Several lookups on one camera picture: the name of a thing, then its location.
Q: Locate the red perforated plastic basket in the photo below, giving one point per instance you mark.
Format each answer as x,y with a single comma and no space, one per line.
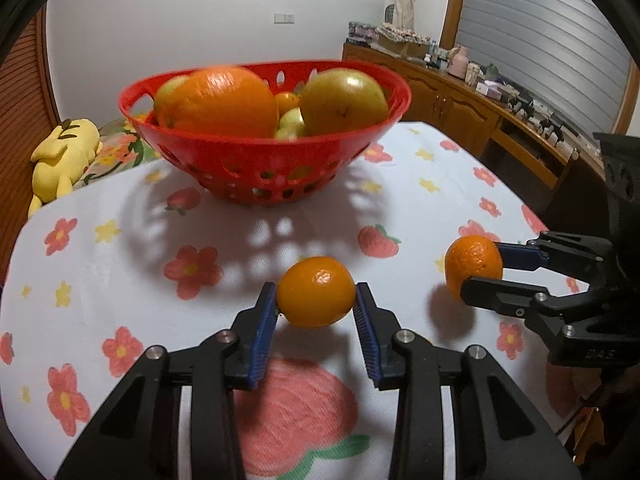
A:
200,147

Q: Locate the yellow rose printed blanket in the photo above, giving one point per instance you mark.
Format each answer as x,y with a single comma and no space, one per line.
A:
120,152

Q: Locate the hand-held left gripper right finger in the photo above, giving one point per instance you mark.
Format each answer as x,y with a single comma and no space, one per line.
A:
367,340

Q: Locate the mandarin orange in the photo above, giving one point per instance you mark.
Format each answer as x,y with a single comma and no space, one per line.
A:
470,265

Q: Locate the large orange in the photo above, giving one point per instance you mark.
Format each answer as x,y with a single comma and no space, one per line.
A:
220,102

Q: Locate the grey window blind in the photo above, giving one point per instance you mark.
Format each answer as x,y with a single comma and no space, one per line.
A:
540,25

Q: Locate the assorted small bottles and boxes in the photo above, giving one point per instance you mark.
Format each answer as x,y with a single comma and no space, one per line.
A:
492,87

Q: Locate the pink vase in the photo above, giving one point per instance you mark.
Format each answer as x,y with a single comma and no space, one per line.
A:
460,60

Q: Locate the white wall switch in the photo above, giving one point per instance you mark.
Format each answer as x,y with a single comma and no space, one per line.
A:
284,18

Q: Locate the cardboard box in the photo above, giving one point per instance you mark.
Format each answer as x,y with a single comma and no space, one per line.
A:
400,47

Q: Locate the wooden window frame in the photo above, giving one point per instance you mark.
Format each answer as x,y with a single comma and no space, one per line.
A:
454,5

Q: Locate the small smooth orange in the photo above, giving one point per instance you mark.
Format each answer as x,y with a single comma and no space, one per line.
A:
287,101
315,297

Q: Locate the wooden cabinet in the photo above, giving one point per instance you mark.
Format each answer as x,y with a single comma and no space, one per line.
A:
440,95

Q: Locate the large yellow-green fruit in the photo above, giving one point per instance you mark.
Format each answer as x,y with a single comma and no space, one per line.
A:
345,100

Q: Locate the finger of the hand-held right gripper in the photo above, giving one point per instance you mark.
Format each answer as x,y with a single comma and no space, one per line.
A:
500,295
515,255

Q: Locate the white floral tablecloth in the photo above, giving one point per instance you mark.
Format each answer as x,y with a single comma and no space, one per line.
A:
450,195

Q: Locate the yellow plush toy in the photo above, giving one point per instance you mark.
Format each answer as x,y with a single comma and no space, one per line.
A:
65,155

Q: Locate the olive green round fruit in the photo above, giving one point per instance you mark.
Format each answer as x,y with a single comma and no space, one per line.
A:
167,92

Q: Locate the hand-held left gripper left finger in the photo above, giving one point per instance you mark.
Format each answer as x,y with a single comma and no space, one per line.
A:
262,340

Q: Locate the wooden louvered wardrobe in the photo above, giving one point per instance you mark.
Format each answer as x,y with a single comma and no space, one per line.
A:
25,110

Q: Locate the pale green round fruit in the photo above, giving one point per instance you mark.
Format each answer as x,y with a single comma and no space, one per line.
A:
292,124

